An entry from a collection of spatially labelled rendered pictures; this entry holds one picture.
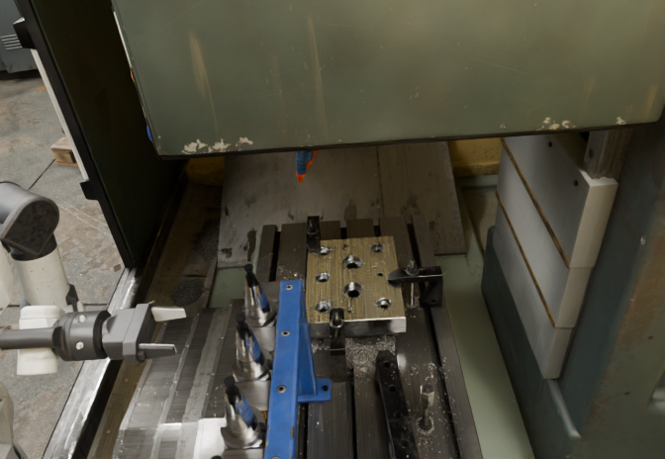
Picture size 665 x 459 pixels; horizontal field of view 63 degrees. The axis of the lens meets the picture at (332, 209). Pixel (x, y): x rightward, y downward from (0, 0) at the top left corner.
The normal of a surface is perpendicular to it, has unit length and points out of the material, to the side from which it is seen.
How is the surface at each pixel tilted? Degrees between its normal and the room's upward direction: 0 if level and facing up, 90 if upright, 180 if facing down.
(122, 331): 0
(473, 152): 90
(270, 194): 24
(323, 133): 90
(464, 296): 0
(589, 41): 90
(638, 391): 90
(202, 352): 8
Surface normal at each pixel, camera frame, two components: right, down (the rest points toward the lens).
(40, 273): 0.42, 0.44
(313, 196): -0.10, -0.51
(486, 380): -0.07, -0.80
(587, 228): 0.01, 0.60
